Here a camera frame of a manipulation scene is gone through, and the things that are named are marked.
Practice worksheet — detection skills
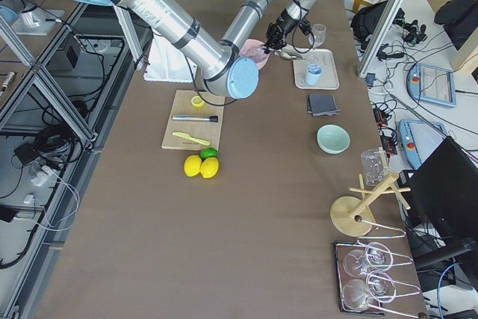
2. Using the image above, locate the yellow lemon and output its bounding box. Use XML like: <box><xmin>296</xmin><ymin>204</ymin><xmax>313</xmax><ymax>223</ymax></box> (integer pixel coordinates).
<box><xmin>199</xmin><ymin>157</ymin><xmax>220</xmax><ymax>179</ymax></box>
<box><xmin>183</xmin><ymin>155</ymin><xmax>202</xmax><ymax>177</ymax></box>

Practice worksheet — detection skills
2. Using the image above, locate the cream serving tray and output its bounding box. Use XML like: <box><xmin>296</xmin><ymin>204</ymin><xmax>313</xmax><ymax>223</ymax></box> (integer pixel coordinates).
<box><xmin>293</xmin><ymin>49</ymin><xmax>339</xmax><ymax>90</ymax></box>

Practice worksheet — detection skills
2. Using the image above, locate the clear wine glass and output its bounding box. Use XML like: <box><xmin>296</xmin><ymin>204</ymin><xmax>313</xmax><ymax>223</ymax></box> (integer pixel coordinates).
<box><xmin>308</xmin><ymin>24</ymin><xmax>326</xmax><ymax>49</ymax></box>

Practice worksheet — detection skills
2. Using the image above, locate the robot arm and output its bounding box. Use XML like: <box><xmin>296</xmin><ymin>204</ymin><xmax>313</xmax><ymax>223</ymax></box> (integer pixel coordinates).
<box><xmin>75</xmin><ymin>0</ymin><xmax>317</xmax><ymax>99</ymax></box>

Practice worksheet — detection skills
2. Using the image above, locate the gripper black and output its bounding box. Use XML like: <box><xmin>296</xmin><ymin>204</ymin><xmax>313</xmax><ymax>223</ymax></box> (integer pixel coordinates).
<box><xmin>264</xmin><ymin>10</ymin><xmax>311</xmax><ymax>54</ymax></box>

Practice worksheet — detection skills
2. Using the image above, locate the steel muddler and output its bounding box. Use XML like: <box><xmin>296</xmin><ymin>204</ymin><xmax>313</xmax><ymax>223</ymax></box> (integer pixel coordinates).
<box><xmin>170</xmin><ymin>115</ymin><xmax>219</xmax><ymax>123</ymax></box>

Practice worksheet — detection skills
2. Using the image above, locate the pink bowl of ice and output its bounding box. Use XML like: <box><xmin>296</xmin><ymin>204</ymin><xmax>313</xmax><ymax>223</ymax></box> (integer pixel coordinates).
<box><xmin>239</xmin><ymin>39</ymin><xmax>269</xmax><ymax>69</ymax></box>

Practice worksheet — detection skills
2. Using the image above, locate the metal ice scoop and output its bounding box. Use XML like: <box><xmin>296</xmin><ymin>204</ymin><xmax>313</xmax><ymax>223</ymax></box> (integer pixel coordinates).
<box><xmin>273</xmin><ymin>45</ymin><xmax>310</xmax><ymax>61</ymax></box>

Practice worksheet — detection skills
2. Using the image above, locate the wooden glass holder stand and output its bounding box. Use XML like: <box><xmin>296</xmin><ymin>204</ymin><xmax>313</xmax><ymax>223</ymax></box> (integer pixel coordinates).
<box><xmin>329</xmin><ymin>147</ymin><xmax>411</xmax><ymax>238</ymax></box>

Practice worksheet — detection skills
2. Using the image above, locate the blue teach pendant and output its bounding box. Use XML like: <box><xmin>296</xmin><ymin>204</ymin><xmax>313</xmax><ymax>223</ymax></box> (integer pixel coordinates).
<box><xmin>406</xmin><ymin>63</ymin><xmax>456</xmax><ymax>108</ymax></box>
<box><xmin>398</xmin><ymin>119</ymin><xmax>447</xmax><ymax>170</ymax></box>

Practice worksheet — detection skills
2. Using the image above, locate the lying wine glass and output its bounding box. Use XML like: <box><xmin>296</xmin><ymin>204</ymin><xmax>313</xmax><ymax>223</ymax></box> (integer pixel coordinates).
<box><xmin>343</xmin><ymin>242</ymin><xmax>394</xmax><ymax>278</ymax></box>
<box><xmin>342</xmin><ymin>270</ymin><xmax>397</xmax><ymax>312</ymax></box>

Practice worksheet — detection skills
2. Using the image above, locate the blue plastic cup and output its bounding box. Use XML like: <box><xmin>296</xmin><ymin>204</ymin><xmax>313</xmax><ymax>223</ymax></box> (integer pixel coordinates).
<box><xmin>305</xmin><ymin>64</ymin><xmax>322</xmax><ymax>86</ymax></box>

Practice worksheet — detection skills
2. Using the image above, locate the yellow plastic knife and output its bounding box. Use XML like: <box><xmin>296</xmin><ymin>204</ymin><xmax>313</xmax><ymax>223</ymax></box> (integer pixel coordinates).
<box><xmin>172</xmin><ymin>131</ymin><xmax>211</xmax><ymax>146</ymax></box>

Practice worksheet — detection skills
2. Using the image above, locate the computer monitor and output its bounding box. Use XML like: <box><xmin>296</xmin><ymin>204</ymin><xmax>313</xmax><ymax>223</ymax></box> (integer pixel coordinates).
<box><xmin>399</xmin><ymin>137</ymin><xmax>477</xmax><ymax>276</ymax></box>

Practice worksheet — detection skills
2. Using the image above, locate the black bag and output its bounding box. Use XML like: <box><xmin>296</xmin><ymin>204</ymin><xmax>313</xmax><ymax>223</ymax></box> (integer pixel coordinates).
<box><xmin>350</xmin><ymin>1</ymin><xmax>388</xmax><ymax>52</ymax></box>

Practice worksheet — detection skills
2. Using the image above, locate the bamboo cutting board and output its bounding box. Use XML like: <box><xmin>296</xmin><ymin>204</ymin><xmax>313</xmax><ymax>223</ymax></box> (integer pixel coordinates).
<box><xmin>161</xmin><ymin>90</ymin><xmax>224</xmax><ymax>151</ymax></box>

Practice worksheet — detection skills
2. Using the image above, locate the glass on wooden stand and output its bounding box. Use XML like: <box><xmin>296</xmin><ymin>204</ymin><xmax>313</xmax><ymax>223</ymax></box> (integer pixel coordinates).
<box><xmin>361</xmin><ymin>148</ymin><xmax>386</xmax><ymax>186</ymax></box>

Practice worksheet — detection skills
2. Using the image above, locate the green bowl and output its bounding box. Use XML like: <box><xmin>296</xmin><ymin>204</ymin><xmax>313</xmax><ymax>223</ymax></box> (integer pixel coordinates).
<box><xmin>317</xmin><ymin>124</ymin><xmax>350</xmax><ymax>155</ymax></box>

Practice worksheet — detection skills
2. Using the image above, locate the green lime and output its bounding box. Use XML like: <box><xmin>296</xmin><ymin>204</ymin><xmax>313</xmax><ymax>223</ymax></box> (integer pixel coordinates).
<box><xmin>199</xmin><ymin>147</ymin><xmax>218</xmax><ymax>160</ymax></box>

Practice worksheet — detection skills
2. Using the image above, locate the half lemon slice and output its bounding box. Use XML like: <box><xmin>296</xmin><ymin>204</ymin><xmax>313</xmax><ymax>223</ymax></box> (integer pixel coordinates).
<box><xmin>190</xmin><ymin>96</ymin><xmax>205</xmax><ymax>108</ymax></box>

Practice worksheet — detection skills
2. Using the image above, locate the aluminium frame post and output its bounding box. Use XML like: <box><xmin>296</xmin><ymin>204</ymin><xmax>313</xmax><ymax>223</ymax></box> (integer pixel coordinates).
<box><xmin>357</xmin><ymin>0</ymin><xmax>403</xmax><ymax>78</ymax></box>

